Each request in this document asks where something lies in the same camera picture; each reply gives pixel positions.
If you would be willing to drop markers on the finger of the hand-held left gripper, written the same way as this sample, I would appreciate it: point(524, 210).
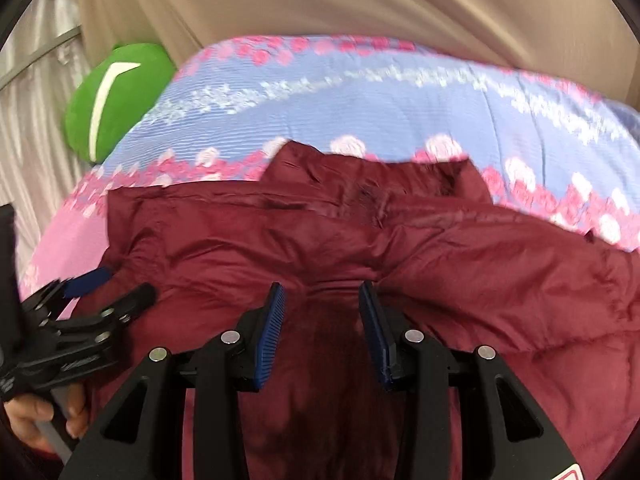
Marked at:
point(130, 300)
point(87, 280)

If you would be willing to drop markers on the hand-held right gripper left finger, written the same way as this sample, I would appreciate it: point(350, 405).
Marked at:
point(270, 332)

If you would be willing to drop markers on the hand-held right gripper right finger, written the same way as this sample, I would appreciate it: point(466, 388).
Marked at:
point(375, 335)

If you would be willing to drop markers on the maroon quilted jacket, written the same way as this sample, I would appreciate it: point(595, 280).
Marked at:
point(475, 280)

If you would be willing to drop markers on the person's left hand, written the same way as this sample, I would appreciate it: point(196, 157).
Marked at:
point(30, 422)

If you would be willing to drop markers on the silver satin curtain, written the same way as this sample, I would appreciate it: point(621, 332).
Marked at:
point(35, 110)

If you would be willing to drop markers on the green plush pillow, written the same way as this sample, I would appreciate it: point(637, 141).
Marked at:
point(125, 95)

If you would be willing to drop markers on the pink floral blanket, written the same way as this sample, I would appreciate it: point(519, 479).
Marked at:
point(350, 95)

